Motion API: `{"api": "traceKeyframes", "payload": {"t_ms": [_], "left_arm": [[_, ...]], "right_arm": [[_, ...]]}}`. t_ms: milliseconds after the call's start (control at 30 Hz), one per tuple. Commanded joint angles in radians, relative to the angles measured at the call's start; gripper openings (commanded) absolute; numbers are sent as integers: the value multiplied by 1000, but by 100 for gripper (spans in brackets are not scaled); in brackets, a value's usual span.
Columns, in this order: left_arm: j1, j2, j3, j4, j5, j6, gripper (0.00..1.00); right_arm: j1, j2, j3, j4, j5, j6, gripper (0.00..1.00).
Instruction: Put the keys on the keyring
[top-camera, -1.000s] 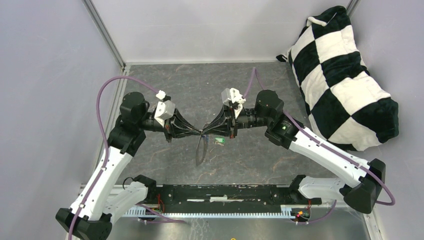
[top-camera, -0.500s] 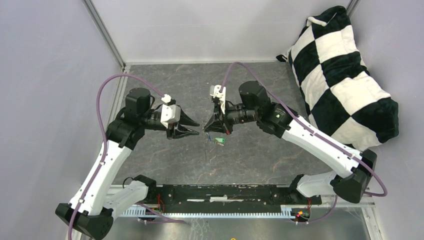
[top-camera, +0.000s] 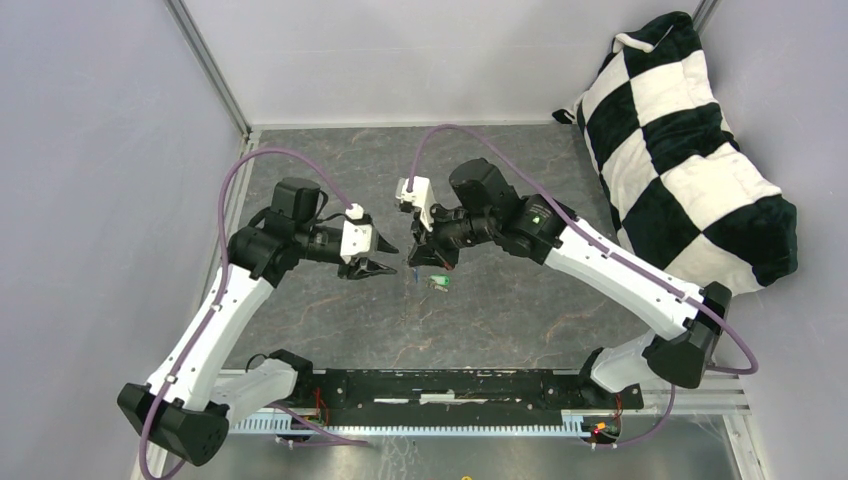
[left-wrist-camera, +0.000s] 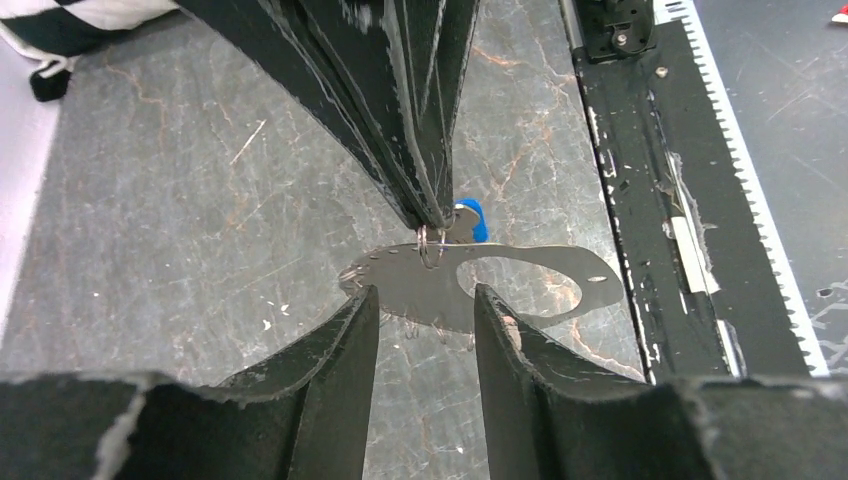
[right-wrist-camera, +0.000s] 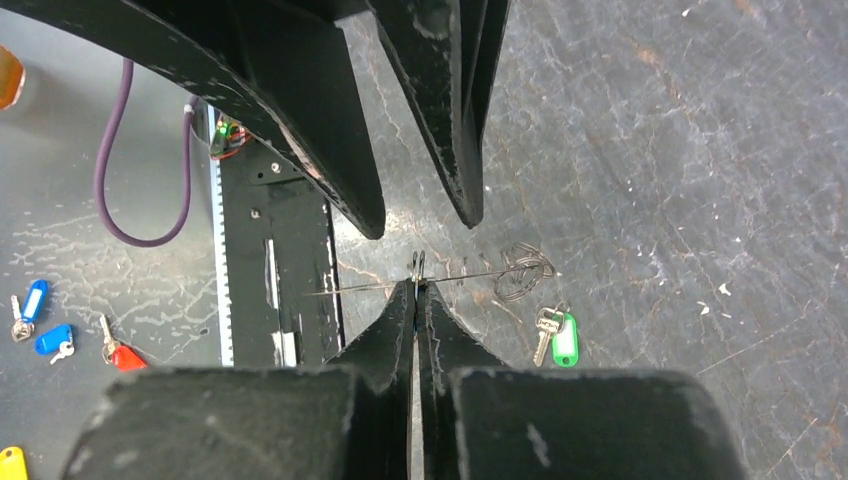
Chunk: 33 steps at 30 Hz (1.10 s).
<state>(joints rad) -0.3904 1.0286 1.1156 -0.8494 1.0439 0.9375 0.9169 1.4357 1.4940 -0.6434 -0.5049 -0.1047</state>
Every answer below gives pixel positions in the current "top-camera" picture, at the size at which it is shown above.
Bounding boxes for white slotted cable duct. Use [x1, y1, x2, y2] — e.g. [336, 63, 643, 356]
[229, 410, 590, 439]

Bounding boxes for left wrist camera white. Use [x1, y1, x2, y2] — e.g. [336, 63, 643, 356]
[340, 203, 374, 260]

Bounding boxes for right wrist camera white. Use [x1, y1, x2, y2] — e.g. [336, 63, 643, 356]
[395, 176, 436, 232]

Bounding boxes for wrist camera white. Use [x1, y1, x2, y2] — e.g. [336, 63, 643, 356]
[340, 203, 374, 260]
[395, 176, 436, 232]

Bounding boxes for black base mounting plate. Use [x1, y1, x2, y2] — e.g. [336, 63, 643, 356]
[282, 369, 644, 410]

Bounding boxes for black white checkered pillow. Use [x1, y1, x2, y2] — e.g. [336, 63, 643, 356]
[553, 11, 799, 295]

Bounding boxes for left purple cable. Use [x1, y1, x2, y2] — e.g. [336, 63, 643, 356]
[137, 146, 372, 480]

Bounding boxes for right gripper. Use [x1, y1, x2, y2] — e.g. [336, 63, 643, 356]
[408, 200, 497, 271]

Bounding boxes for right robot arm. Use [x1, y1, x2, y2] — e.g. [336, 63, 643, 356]
[396, 158, 730, 408]

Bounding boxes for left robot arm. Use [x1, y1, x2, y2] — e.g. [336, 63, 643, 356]
[117, 177, 398, 466]

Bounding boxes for green tagged key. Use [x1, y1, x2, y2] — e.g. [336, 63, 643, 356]
[427, 274, 451, 292]

